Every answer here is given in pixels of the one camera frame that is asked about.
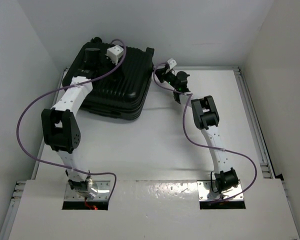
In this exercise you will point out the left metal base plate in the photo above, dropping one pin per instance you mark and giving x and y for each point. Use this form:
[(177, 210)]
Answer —
[(99, 192)]

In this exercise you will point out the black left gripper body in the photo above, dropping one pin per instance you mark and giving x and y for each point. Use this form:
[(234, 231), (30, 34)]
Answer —
[(105, 67)]

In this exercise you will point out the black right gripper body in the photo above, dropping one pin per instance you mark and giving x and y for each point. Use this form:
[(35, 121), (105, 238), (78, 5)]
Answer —
[(168, 77)]

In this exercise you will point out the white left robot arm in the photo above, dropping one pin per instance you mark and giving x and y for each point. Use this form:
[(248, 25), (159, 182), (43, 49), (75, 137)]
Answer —
[(60, 128)]

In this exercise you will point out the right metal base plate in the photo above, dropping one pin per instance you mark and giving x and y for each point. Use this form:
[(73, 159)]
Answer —
[(233, 194)]

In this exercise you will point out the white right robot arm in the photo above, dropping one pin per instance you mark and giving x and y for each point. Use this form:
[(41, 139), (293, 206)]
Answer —
[(206, 119)]

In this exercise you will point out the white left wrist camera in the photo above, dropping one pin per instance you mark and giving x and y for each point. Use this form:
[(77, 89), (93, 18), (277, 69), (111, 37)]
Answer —
[(114, 53)]

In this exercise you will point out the metal base plate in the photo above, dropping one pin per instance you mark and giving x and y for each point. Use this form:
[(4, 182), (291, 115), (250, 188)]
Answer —
[(233, 194), (99, 192)]

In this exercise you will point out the black suitcase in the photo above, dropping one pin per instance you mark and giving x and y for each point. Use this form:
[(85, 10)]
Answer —
[(122, 94)]

